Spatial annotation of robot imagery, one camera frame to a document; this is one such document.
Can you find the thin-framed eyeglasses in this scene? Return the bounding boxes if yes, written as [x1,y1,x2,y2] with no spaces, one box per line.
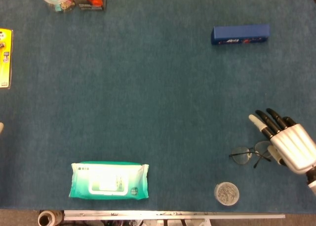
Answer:
[229,140,275,169]

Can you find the blue rectangular glasses case box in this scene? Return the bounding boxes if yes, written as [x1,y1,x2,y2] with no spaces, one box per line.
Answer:
[211,24,271,45]

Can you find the yellow razor blister pack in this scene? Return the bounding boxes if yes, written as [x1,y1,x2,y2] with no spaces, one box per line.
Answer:
[0,28,13,90]

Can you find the silver metal table edge rail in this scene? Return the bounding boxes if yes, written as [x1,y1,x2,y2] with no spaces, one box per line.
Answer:
[63,210,286,221]

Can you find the brown tape roll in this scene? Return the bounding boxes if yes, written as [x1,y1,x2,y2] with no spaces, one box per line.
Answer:
[38,210,65,226]

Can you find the round clear container of pins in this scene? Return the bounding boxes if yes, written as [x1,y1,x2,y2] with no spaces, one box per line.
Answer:
[213,181,240,207]

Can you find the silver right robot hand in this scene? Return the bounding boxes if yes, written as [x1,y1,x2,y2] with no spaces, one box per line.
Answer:
[248,108,316,175]

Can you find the green white wet wipes pack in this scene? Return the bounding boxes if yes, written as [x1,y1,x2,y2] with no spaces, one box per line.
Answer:
[69,161,150,200]

